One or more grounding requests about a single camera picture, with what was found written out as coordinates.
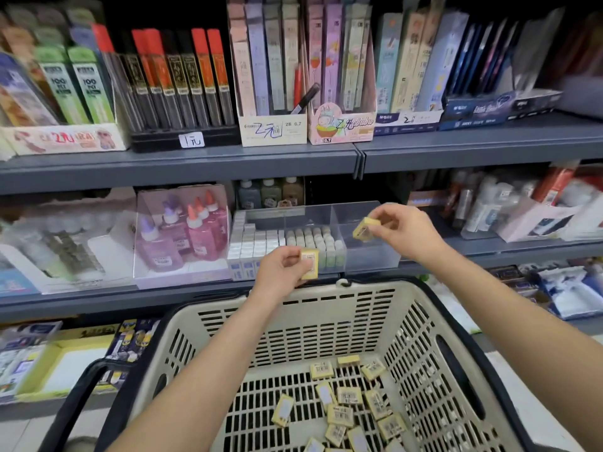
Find person's right forearm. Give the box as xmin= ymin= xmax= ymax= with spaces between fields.
xmin=428 ymin=244 xmax=603 ymax=452

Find row of white green erasers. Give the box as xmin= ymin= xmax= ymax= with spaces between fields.
xmin=283 ymin=225 xmax=348 ymax=274

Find person's right hand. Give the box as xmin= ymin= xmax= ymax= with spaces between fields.
xmin=367 ymin=202 xmax=447 ymax=266

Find person's left forearm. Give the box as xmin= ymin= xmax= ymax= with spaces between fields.
xmin=111 ymin=287 xmax=286 ymax=452

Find pile of erasers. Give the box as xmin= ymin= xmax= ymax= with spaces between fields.
xmin=271 ymin=353 xmax=411 ymax=452

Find white eraser display box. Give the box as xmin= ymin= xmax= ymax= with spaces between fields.
xmin=0 ymin=320 xmax=62 ymax=403

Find rows of white erasers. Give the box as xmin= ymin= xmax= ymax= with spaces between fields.
xmin=226 ymin=210 xmax=284 ymax=281

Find black lead tube display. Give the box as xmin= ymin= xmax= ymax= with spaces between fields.
xmin=94 ymin=23 xmax=241 ymax=151

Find clear plastic divider tray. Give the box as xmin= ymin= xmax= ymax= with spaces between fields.
xmin=231 ymin=200 xmax=401 ymax=279

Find beige shopping basket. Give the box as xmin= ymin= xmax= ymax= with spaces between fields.
xmin=40 ymin=276 xmax=538 ymax=452

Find grey store shelves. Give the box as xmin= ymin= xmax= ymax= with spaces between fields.
xmin=0 ymin=0 xmax=603 ymax=411

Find cartoon print display box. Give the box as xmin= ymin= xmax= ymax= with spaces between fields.
xmin=0 ymin=4 xmax=130 ymax=156

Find black pen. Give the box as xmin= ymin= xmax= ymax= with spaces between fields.
xmin=290 ymin=82 xmax=322 ymax=116

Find colourful pencil display box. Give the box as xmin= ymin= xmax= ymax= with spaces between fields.
xmin=306 ymin=0 xmax=378 ymax=145

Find blue white display box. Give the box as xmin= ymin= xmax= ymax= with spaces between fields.
xmin=374 ymin=0 xmax=567 ymax=137

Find row of clear glue bottles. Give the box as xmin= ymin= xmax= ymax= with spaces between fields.
xmin=14 ymin=216 xmax=105 ymax=279

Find white glue display box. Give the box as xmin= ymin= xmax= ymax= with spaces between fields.
xmin=0 ymin=188 xmax=138 ymax=296

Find pink glue bottle orange cap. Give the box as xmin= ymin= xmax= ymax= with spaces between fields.
xmin=196 ymin=197 xmax=227 ymax=245
xmin=185 ymin=204 xmax=220 ymax=262
xmin=205 ymin=188 xmax=232 ymax=236

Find person's left hand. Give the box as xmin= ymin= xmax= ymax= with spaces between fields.
xmin=253 ymin=244 xmax=320 ymax=303

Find pink glue display box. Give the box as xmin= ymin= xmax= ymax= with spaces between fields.
xmin=132 ymin=183 xmax=234 ymax=290

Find dark blue yellow packets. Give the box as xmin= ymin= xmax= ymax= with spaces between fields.
xmin=94 ymin=318 xmax=161 ymax=392

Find translucent glue bottle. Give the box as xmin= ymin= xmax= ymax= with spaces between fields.
xmin=236 ymin=178 xmax=262 ymax=210
xmin=261 ymin=178 xmax=283 ymax=209
xmin=281 ymin=176 xmax=305 ymax=207

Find white pencil display box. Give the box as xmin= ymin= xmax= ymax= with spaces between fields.
xmin=229 ymin=0 xmax=310 ymax=149

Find yellow empty display box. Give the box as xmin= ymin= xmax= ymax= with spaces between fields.
xmin=14 ymin=325 xmax=119 ymax=401

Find pink glue bottle purple cap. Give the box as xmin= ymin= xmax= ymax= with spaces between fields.
xmin=162 ymin=195 xmax=194 ymax=252
xmin=136 ymin=214 xmax=185 ymax=272

